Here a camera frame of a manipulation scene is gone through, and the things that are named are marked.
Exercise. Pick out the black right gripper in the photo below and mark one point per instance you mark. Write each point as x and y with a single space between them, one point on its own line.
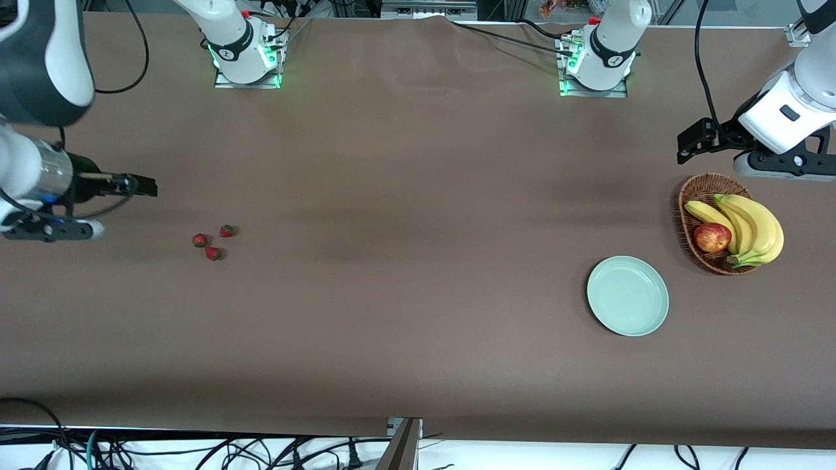
83 183

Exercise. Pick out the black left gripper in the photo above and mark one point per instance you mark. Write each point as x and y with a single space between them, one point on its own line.
730 135

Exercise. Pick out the red strawberry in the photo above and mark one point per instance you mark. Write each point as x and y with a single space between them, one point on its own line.
213 253
200 240
226 230

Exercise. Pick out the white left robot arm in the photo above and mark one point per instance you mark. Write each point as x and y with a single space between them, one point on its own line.
614 39

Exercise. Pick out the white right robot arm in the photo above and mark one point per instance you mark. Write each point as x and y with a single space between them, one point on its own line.
46 59

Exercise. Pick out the pale green plate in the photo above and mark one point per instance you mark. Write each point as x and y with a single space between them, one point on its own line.
627 296

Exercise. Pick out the brown wicker basket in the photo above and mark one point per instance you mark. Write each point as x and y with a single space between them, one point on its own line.
702 186

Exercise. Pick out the small yellow banana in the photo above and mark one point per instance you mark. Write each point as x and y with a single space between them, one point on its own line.
705 212

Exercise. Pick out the red apple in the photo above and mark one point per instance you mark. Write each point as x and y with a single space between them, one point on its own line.
712 237

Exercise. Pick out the large yellow banana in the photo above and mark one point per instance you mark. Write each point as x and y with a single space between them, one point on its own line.
771 228

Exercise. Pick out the orange background object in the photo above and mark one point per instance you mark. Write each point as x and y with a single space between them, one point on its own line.
552 8

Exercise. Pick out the brown table cover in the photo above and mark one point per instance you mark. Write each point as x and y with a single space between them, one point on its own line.
392 339

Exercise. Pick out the grey metal device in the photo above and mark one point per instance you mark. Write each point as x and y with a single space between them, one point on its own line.
424 10

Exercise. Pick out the black power plug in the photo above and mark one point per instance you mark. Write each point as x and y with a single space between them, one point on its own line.
353 460

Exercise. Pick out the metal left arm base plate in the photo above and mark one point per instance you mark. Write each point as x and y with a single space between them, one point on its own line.
617 93

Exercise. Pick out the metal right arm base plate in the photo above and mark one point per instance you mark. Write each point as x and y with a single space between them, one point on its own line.
222 82

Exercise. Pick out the aluminium frame rail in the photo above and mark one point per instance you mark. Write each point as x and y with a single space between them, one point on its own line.
797 36

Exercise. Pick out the aluminium table post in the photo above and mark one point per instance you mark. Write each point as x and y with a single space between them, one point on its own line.
401 450

